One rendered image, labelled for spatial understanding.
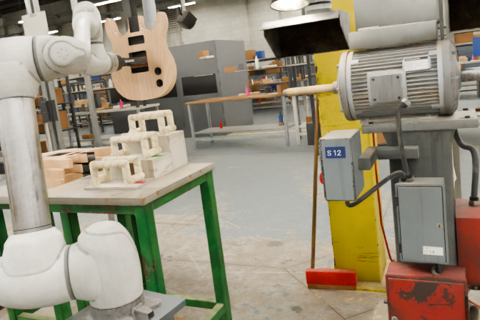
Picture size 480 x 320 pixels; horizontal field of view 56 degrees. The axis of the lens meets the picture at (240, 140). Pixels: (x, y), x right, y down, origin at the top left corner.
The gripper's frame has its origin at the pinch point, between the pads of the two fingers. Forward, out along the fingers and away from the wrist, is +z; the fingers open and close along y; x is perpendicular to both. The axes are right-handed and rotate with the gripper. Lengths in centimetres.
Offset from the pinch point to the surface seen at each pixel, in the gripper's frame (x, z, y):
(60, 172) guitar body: -48, -20, -40
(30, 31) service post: 34, 47, -112
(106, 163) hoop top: -42, -35, 1
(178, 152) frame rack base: -45.2, 1.6, 13.9
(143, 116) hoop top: -26.1, -3.1, 0.7
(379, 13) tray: 4, -8, 112
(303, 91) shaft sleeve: -21, -16, 83
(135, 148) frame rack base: -41.1, -5.2, -5.5
